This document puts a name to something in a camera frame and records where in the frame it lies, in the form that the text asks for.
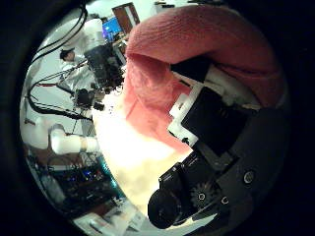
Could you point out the black electronics stack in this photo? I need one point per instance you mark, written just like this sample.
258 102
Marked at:
78 183

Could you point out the person in white shirt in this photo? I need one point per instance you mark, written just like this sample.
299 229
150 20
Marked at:
77 73

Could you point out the white control box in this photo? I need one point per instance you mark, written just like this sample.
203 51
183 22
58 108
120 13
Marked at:
108 219

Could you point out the blue lit computer screen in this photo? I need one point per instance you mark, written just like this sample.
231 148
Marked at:
113 25

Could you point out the brown wooden base board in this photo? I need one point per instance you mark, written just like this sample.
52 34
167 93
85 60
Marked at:
62 160

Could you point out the orange-pink button shirt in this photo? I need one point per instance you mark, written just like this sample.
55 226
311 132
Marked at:
197 32

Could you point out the blue table edge rail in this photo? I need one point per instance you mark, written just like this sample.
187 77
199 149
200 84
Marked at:
110 177

